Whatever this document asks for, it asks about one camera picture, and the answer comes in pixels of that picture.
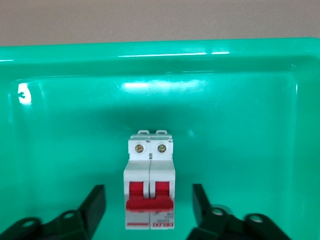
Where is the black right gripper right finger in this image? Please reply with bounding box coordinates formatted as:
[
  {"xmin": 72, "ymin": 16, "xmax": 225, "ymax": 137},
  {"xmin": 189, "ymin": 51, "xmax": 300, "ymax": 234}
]
[{"xmin": 186, "ymin": 183, "xmax": 292, "ymax": 240}]

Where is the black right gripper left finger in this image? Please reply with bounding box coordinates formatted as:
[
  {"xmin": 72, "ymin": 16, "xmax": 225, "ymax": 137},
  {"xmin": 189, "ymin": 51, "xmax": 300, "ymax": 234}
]
[{"xmin": 0, "ymin": 184, "xmax": 107, "ymax": 240}]

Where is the white red circuit breaker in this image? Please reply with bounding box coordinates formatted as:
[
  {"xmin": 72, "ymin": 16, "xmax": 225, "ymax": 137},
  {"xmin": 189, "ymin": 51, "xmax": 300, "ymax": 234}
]
[{"xmin": 122, "ymin": 129, "xmax": 177, "ymax": 231}]

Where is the green plastic tray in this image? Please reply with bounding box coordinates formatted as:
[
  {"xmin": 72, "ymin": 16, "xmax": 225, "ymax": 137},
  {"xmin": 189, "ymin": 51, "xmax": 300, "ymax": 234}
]
[{"xmin": 0, "ymin": 37, "xmax": 320, "ymax": 240}]

